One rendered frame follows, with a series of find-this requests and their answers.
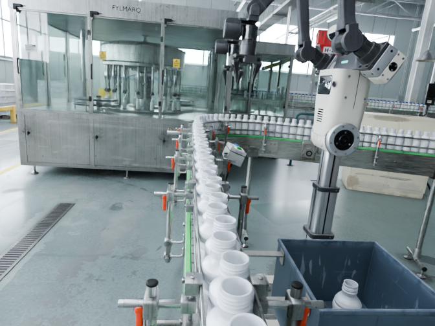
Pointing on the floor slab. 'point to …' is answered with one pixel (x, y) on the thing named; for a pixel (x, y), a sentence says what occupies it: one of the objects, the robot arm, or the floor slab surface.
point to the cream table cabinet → (352, 177)
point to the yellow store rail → (10, 112)
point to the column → (421, 52)
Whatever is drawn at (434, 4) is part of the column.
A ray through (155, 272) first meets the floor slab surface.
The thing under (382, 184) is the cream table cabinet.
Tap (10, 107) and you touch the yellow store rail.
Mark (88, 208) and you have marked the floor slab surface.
